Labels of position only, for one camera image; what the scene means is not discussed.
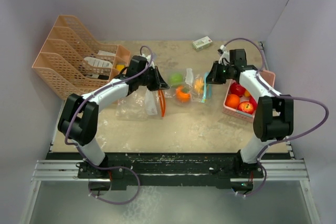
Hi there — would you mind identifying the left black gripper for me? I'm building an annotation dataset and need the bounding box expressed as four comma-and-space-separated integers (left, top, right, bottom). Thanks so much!
138, 66, 169, 91

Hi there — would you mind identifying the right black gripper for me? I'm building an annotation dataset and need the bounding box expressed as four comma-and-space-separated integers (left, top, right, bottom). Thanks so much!
204, 61, 234, 85

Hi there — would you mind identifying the fake yellow orange fruit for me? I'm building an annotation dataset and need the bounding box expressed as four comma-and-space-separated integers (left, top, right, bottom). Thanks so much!
193, 78, 204, 94

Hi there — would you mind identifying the fake green apple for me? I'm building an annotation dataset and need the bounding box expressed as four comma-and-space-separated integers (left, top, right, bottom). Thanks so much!
169, 72, 184, 87

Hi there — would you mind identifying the fake orange persimmon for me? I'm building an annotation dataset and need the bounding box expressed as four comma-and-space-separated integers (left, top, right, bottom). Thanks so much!
175, 86, 191, 103

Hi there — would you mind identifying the zip bag of mixed fruit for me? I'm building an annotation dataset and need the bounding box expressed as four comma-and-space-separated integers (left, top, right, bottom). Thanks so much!
164, 68, 212, 104

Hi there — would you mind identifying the red fake apple two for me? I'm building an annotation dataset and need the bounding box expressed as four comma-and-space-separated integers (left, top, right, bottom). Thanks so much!
229, 82, 246, 97

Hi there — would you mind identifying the zip bag of red apples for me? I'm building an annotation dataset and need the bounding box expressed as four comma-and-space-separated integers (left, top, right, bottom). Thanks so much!
116, 88, 166, 121

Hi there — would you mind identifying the fake orange tangerine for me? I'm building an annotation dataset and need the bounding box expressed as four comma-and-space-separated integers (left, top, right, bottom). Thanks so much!
225, 94, 240, 109

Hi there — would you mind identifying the red fake apple three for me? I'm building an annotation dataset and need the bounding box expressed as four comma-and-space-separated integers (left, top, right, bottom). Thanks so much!
249, 97, 257, 110

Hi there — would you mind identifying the pink perforated plastic basket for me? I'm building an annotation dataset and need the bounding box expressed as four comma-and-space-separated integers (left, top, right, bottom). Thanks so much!
222, 62, 276, 124

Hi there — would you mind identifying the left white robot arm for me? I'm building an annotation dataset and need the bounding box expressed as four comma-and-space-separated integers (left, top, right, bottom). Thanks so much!
57, 56, 169, 178

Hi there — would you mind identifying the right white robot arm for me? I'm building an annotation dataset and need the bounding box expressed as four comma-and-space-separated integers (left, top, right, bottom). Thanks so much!
206, 45, 293, 177

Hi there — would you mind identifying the small white red box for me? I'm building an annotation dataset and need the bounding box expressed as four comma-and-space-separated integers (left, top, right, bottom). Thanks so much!
192, 36, 213, 51

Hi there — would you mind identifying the yellow eraser block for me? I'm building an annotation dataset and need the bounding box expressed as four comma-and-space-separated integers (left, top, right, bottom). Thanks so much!
115, 64, 125, 71

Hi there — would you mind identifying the white packet in organizer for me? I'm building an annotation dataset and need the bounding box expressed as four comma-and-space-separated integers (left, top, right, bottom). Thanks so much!
84, 50, 116, 68

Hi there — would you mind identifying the orange desk file organizer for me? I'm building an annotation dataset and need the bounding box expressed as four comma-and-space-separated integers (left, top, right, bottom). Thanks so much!
32, 15, 131, 100

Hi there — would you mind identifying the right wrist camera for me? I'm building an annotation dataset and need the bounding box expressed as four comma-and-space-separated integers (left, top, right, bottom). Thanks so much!
217, 45, 229, 65

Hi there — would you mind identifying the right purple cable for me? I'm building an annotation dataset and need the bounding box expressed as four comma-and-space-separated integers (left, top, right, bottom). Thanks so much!
223, 37, 330, 198

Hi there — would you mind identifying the purple cable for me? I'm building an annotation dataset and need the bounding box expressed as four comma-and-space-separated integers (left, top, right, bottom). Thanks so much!
223, 37, 330, 198
64, 45, 154, 205

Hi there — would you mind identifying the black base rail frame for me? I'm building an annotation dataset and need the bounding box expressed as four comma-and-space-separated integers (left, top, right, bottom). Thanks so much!
33, 153, 309, 191

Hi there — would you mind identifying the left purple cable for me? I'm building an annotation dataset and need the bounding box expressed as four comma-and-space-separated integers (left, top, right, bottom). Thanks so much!
64, 45, 154, 205

